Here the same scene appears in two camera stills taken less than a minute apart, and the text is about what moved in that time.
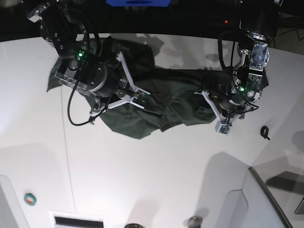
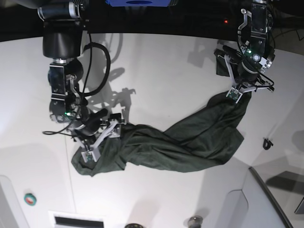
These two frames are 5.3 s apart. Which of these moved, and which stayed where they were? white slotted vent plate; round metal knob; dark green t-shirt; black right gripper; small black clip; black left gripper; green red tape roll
Moved: black right gripper; dark green t-shirt; small black clip; black left gripper
Stayed: green red tape roll; white slotted vent plate; round metal knob
